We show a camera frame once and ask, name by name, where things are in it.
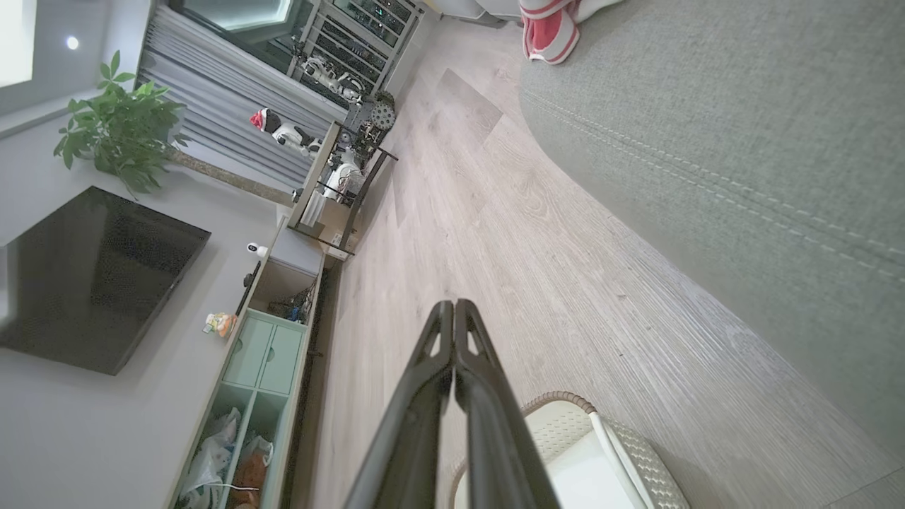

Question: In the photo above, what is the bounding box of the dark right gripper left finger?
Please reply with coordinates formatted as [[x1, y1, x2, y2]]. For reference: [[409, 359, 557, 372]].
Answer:
[[344, 300, 455, 509]]

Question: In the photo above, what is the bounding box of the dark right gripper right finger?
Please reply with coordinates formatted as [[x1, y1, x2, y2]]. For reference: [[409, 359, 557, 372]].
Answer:
[[452, 298, 561, 509]]

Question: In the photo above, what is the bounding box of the red and white garment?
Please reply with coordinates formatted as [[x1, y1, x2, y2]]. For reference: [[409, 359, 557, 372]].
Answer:
[[520, 0, 623, 66]]

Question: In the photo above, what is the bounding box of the white laundry basket brown rim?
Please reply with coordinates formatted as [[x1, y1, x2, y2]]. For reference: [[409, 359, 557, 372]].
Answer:
[[449, 391, 690, 509]]

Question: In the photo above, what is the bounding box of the green white TV cabinet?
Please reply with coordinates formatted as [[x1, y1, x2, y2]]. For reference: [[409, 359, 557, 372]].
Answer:
[[168, 218, 327, 509]]

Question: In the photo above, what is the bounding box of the orange brown soft item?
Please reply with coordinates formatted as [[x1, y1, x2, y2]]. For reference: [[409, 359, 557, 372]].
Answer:
[[228, 451, 268, 509]]

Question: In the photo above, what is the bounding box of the white plastic bag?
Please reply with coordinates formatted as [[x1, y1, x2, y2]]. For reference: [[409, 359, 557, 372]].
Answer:
[[178, 406, 243, 509]]

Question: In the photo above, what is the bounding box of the small colourful toy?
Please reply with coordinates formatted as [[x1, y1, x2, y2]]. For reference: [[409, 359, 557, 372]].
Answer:
[[203, 312, 238, 339]]

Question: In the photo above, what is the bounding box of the wooden black-framed side table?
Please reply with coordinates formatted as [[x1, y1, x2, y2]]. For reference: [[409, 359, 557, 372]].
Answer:
[[286, 120, 399, 261]]

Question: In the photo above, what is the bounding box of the white doll with red hat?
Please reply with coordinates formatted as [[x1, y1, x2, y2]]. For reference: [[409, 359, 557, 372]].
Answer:
[[249, 107, 320, 155]]

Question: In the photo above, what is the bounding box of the black flat television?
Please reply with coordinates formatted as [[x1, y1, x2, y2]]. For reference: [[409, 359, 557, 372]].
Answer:
[[0, 186, 211, 375]]

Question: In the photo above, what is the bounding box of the grey fabric sofa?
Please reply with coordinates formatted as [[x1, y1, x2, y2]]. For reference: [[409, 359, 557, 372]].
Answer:
[[520, 0, 905, 464]]

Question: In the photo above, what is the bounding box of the white robot figure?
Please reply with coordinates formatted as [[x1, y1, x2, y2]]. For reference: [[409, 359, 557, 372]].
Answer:
[[303, 57, 366, 101]]

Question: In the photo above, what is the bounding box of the grey pleated curtain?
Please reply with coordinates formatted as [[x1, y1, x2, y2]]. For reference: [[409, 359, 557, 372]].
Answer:
[[138, 6, 344, 190]]

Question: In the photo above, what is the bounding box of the black metal shelf rack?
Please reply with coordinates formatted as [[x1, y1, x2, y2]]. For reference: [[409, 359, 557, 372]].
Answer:
[[286, 0, 426, 103]]

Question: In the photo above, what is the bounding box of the green leafy houseplant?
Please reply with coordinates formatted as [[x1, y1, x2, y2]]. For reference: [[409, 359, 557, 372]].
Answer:
[[53, 51, 189, 200]]

